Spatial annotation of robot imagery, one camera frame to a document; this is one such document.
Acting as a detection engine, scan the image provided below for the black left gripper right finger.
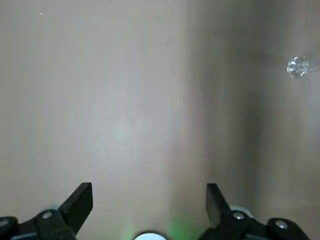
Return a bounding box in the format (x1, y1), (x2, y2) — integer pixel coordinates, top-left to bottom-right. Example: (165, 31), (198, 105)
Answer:
(199, 183), (311, 240)

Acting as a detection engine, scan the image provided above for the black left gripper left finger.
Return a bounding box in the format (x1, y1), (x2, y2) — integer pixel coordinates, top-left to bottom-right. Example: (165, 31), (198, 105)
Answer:
(0, 182), (93, 240)

